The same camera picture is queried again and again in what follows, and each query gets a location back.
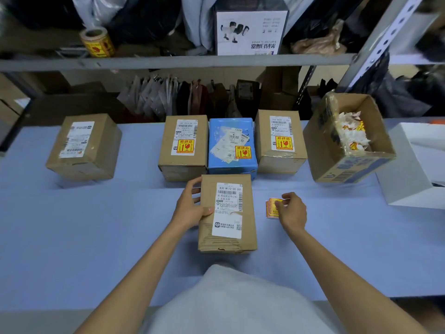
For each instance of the person's right hand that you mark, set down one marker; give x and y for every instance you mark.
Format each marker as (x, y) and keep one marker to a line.
(294, 213)

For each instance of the person's left hand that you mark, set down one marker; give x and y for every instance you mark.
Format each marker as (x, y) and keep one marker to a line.
(186, 208)

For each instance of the person's left thumb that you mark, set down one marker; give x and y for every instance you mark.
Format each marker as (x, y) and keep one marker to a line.
(205, 212)

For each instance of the person's right thumb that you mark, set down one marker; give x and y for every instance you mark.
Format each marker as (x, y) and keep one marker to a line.
(279, 206)

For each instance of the stack of red yellow stickers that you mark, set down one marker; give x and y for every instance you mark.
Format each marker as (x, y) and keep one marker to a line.
(271, 209)

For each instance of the tall cardboard box torn label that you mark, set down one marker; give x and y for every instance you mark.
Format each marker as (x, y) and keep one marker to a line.
(227, 208)

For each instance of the person's right forearm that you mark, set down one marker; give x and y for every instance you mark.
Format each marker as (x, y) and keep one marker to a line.
(347, 281)

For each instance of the person's left forearm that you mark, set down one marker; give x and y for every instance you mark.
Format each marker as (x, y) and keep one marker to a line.
(139, 278)

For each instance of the cardboard box with fragile sticker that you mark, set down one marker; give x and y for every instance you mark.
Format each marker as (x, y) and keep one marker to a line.
(280, 142)
(182, 149)

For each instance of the blue box with labels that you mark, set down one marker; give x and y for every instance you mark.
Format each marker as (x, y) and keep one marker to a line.
(231, 149)

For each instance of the open cardboard box blue print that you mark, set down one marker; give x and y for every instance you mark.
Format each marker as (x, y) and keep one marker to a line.
(323, 149)

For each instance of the person's white shirt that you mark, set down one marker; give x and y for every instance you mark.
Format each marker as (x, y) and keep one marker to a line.
(240, 306)

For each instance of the pile of sticker backing scraps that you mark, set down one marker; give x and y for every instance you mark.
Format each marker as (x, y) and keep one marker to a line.
(351, 132)

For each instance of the row of hanging packets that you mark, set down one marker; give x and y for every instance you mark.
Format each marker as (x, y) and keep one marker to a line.
(187, 97)

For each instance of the white open box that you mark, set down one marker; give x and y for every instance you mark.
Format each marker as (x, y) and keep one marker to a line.
(403, 166)

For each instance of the wide cardboard box white label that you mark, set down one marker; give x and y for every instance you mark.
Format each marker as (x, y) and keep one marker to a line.
(85, 147)

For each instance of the grey metal shelf board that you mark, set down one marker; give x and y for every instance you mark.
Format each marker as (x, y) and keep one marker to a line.
(173, 61)

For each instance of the brown plastic bag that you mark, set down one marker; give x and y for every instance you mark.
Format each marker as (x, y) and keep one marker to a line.
(318, 41)

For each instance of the white product box with pictures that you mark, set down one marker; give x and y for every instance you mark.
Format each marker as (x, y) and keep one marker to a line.
(250, 29)

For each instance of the roll of red yellow stickers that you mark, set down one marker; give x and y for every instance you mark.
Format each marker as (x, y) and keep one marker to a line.
(97, 41)

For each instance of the stacked plain cardboard boxes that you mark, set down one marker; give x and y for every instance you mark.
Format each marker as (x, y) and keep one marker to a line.
(10, 107)

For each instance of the grey perforated shelf post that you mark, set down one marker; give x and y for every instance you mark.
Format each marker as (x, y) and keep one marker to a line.
(379, 41)

